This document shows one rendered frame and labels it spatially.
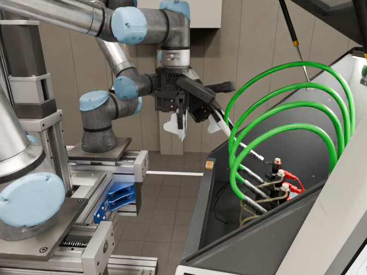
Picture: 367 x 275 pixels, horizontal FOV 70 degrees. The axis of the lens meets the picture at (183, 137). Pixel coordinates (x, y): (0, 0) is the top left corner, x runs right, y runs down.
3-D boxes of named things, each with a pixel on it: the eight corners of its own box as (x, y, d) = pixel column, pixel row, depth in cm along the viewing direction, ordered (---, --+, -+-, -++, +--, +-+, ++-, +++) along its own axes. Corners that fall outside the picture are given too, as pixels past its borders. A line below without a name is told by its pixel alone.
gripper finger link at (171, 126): (165, 139, 78) (164, 109, 75) (185, 141, 77) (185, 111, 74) (162, 144, 75) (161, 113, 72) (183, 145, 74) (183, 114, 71)
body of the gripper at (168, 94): (162, 106, 78) (160, 64, 74) (190, 107, 77) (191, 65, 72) (154, 113, 71) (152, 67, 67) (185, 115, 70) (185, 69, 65)
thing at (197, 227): (206, 186, 131) (207, 157, 125) (214, 187, 130) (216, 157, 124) (181, 302, 74) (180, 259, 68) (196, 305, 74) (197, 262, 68)
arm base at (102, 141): (75, 152, 109) (71, 130, 105) (90, 138, 123) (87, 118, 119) (111, 153, 108) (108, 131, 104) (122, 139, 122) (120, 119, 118)
